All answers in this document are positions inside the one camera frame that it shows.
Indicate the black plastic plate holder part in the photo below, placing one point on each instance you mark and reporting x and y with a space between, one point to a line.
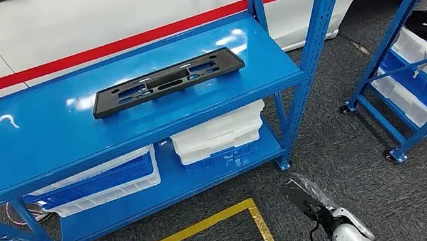
105 105

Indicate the translucent white bin stack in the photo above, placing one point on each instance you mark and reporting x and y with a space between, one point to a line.
216 134

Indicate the blue plastic bin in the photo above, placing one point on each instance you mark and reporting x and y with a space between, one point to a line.
418 85
220 161
97 184

